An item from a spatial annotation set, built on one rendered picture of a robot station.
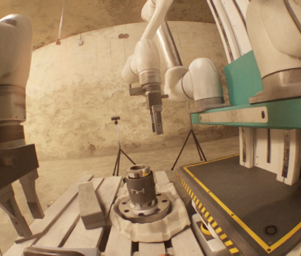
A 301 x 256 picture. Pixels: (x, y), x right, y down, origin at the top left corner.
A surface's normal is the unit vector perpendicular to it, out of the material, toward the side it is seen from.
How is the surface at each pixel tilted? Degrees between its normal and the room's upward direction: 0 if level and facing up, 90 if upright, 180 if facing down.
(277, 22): 92
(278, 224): 0
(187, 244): 0
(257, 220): 0
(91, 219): 90
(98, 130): 90
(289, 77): 85
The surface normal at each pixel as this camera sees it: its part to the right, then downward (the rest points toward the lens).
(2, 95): 0.78, -0.07
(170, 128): 0.05, 0.04
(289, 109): -0.99, 0.13
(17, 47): 0.99, -0.10
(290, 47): -0.78, 0.55
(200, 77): -0.59, 0.08
